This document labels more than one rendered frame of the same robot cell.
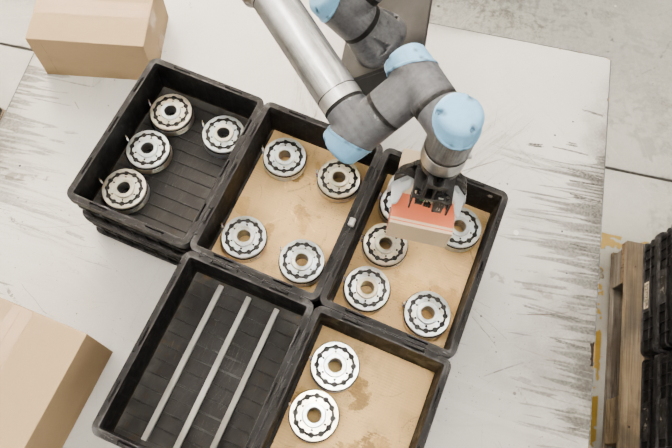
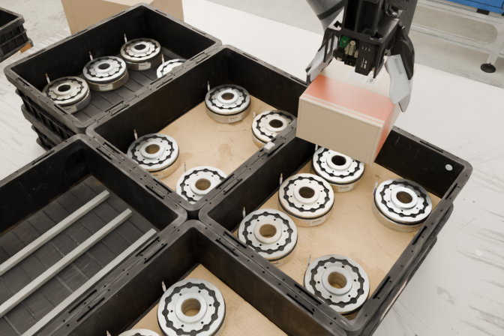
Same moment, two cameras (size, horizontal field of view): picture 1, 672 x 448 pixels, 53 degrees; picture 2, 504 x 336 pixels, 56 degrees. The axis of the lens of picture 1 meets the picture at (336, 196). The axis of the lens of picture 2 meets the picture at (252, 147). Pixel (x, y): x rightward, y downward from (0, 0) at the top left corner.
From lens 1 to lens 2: 0.79 m
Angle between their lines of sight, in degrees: 25
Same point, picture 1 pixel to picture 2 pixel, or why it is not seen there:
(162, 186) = (103, 102)
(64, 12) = not seen: outside the picture
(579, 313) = not seen: outside the picture
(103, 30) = not seen: outside the picture
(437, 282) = (361, 256)
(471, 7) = not seen: hidden behind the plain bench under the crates
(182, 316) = (51, 211)
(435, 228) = (359, 116)
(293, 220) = (214, 155)
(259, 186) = (193, 121)
